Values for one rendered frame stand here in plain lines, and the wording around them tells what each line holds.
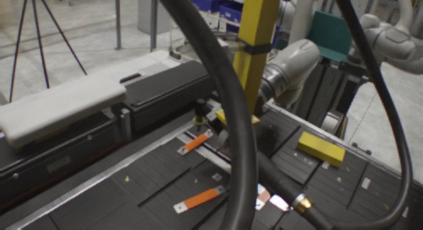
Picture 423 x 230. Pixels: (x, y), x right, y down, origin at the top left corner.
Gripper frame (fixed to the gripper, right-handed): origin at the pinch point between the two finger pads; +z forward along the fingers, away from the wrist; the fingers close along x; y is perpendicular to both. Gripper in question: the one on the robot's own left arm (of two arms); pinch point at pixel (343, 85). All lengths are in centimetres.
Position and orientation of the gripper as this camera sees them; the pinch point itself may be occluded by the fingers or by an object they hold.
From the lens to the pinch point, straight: 153.8
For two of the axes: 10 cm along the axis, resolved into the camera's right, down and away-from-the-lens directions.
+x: 8.6, 3.7, -3.5
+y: -4.9, 4.5, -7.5
